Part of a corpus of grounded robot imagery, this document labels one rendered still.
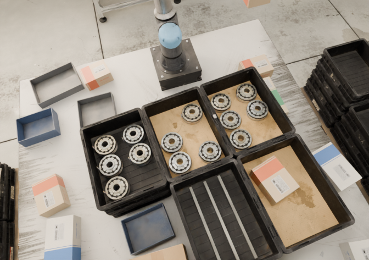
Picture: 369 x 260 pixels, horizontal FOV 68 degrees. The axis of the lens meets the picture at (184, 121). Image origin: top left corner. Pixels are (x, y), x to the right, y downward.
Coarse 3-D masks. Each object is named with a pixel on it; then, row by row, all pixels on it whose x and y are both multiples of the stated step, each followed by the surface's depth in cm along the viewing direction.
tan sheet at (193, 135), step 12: (180, 108) 138; (156, 120) 136; (168, 120) 136; (180, 120) 135; (204, 120) 134; (156, 132) 133; (168, 132) 133; (180, 132) 132; (192, 132) 132; (204, 132) 131; (192, 144) 129; (168, 156) 127; (192, 156) 126; (192, 168) 123
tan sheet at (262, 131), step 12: (240, 84) 143; (240, 108) 136; (228, 120) 134; (252, 120) 133; (264, 120) 132; (228, 132) 130; (252, 132) 130; (264, 132) 129; (276, 132) 129; (252, 144) 127
